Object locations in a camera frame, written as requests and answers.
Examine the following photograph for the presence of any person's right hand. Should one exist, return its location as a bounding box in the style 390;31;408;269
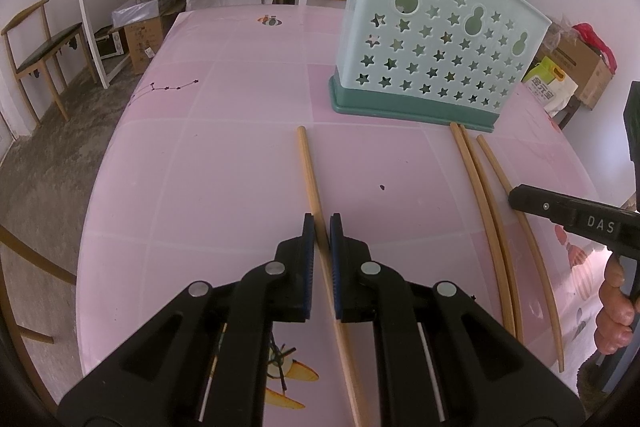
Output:
594;252;640;355

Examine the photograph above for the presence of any mint green utensil holder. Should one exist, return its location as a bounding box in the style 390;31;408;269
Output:
328;0;553;134

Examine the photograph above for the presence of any clear plastic wrapped box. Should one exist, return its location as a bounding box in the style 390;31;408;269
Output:
112;0;178;25

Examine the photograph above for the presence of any small white appliance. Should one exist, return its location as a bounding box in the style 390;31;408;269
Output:
95;29;126;60

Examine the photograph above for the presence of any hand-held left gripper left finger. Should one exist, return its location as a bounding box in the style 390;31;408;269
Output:
56;213;317;427

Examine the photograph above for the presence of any labelled cardboard box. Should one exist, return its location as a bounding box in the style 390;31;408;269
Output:
122;14;176;75

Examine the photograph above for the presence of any wooden chopstick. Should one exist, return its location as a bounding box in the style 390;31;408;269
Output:
461;126;524;344
476;135;565;370
450;122;517;338
296;126;365;427

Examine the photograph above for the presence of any yellow and white rice bag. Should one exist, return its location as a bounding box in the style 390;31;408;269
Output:
522;57;578;118

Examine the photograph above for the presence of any wooden chair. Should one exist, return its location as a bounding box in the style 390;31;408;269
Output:
1;0;98;138
0;224;78;345

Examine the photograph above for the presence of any open cardboard box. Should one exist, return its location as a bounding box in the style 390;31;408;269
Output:
537;32;615;110

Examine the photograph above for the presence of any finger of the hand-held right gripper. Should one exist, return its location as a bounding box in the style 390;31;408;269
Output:
507;183;573;230

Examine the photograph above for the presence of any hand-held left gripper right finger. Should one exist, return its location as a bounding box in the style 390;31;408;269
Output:
327;213;586;427

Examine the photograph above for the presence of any small red plastic bag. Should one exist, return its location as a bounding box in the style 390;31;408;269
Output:
572;23;618;72

